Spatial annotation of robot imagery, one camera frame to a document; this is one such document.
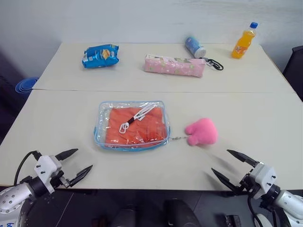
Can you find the blue stacked plastic stools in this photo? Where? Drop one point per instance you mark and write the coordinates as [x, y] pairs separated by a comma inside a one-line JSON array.
[[24, 86]]

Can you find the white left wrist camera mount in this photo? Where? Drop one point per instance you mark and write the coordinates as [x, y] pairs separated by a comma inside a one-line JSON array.
[[46, 165]]

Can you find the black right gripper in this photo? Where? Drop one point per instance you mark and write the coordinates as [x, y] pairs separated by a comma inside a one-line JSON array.
[[247, 183]]

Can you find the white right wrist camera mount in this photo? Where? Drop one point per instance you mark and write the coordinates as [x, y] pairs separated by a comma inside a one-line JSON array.
[[265, 175]]

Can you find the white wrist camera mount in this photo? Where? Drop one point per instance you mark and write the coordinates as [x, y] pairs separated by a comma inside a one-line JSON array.
[[265, 175], [46, 165]]

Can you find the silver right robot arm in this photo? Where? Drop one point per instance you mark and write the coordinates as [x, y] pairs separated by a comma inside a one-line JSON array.
[[290, 201]]

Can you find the blue chips bag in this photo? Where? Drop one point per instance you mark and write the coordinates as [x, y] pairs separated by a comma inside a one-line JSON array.
[[100, 56]]

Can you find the small dark ribbed block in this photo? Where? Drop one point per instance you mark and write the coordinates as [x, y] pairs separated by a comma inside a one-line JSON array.
[[233, 221]]

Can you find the pink floral pencil case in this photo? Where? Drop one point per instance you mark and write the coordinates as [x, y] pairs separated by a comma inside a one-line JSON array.
[[175, 66]]

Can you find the orange soda bottle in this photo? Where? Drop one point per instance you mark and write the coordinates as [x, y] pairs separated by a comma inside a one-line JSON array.
[[243, 45]]

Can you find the blue cylindrical can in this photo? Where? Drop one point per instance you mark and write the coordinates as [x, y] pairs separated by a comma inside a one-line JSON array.
[[194, 46]]

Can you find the clear pouch with orange cloth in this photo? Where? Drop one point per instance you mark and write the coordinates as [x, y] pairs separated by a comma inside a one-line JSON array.
[[104, 118]]

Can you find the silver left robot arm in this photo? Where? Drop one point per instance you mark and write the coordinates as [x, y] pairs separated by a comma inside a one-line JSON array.
[[11, 201]]

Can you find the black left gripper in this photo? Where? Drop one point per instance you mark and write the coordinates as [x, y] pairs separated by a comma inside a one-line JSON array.
[[59, 177]]

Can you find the dark chair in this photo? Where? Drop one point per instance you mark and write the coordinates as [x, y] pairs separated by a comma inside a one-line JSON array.
[[294, 71]]

